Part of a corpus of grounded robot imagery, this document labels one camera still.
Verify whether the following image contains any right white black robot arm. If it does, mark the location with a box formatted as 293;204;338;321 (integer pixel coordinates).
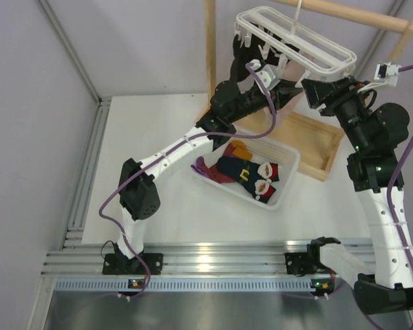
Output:
301;76;413;316

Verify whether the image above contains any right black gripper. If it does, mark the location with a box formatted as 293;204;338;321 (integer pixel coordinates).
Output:
301;76;370;151

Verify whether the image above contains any white plastic clip hanger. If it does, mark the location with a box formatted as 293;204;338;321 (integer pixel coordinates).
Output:
234;6;357;81

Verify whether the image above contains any black sock on hanger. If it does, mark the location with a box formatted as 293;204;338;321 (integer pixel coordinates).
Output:
229;35;256;86

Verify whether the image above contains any black white striped sock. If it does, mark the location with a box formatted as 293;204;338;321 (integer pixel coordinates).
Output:
262;29;283;53

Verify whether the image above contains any purple cable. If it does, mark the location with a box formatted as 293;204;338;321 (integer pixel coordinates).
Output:
333;60;413;330
98;61;279;300

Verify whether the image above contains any grey slotted cable duct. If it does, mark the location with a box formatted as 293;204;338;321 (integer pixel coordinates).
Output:
54;274;335;293

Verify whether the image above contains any aluminium corner frame profile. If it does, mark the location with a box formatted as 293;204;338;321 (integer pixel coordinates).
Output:
36;1;112;250

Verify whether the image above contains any maroon orange sock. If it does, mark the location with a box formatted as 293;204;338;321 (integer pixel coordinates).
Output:
222;140;253;160

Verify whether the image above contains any aluminium mounting rail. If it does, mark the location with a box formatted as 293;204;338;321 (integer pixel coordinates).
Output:
41;241;308;276

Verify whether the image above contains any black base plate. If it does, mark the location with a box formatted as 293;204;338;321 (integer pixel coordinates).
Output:
284;252;327;277
102;253;163;275

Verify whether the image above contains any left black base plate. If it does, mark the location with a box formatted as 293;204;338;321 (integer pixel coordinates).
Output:
102;253;163;275

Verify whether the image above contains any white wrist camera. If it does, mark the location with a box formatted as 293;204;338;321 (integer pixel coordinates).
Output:
248;59;281;91
374;62;401;87

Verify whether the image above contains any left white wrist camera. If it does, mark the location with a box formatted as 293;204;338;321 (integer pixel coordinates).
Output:
248;59;281;91

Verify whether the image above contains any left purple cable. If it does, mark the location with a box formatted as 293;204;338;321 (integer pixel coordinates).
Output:
98;61;279;300

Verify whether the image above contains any wooden drying rack stand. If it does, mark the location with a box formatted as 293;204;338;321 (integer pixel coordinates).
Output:
203;1;413;182

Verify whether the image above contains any white plastic basket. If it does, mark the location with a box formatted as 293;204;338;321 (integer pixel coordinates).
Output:
192;137;300;210

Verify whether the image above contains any maroon purple sock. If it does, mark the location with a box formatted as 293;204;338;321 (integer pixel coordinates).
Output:
191;156;233;184

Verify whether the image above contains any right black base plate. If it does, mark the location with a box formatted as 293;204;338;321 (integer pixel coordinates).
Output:
284;252;327;277

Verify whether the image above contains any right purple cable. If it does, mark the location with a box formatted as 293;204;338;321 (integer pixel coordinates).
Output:
333;60;413;330

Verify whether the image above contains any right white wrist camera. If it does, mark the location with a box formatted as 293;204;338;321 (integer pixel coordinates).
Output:
374;62;401;87

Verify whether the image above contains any navy santa sock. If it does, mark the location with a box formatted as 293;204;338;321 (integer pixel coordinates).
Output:
237;179;277;204
216;156;279;184

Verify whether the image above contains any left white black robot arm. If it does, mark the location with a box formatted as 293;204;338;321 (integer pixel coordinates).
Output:
103;80;303;276

